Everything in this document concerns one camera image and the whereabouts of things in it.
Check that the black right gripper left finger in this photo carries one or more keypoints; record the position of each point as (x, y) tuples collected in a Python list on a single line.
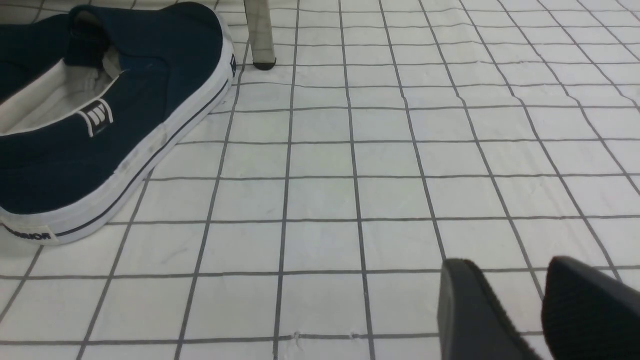
[(472, 323)]

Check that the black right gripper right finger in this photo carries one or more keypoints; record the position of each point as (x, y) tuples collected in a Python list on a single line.
[(587, 315)]

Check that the silver metal shoe rack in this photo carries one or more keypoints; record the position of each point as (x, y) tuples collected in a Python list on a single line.
[(261, 37)]

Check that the white grid floor cloth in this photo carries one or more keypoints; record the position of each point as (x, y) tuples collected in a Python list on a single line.
[(307, 217)]

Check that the navy slip-on shoe, right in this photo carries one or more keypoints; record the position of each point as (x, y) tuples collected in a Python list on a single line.
[(92, 101)]

